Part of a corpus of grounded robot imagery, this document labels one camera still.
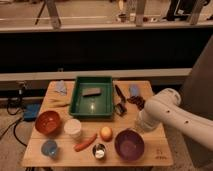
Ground orange carrot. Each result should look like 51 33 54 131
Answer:
74 134 97 152

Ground light blue cloth left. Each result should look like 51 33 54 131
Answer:
54 80 67 95

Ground green plastic tray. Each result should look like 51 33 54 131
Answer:
69 76 114 119

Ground small steel cup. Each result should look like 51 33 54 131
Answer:
92 143 106 159

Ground white paper cup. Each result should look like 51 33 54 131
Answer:
64 119 82 138

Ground purple bowl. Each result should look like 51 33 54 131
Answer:
114 129 145 161

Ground red bowl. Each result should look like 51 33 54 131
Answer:
35 110 61 135

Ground grey sponge block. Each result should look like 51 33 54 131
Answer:
82 88 101 97

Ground dark red grape bunch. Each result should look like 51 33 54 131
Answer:
127 96 145 110

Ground blue box on floor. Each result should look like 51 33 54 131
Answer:
23 104 41 121

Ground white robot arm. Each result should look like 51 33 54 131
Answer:
136 88 213 151

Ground blue cup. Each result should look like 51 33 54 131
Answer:
41 140 58 158

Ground black floor cable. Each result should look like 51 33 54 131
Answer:
0 96 28 148

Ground yellow banana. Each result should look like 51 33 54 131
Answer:
48 99 70 108

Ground black peeler tool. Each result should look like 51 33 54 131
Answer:
115 86 127 116

